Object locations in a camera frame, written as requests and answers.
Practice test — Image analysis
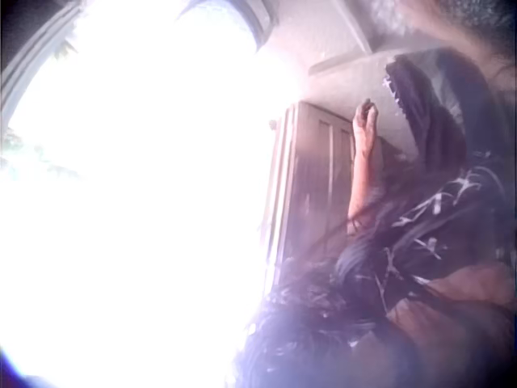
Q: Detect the brown wooden door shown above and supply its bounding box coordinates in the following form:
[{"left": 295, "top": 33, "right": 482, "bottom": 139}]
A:
[{"left": 269, "top": 100, "right": 359, "bottom": 280}]

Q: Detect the grey window frame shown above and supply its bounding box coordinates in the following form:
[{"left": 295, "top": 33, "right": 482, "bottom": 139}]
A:
[{"left": 0, "top": 0, "right": 280, "bottom": 122}]

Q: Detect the person's left hand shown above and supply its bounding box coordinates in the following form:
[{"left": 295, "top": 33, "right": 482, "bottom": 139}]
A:
[{"left": 351, "top": 98, "right": 380, "bottom": 141}]

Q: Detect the dark patterned cloth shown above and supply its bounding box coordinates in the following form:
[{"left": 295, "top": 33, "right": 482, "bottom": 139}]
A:
[{"left": 381, "top": 47, "right": 492, "bottom": 173}]

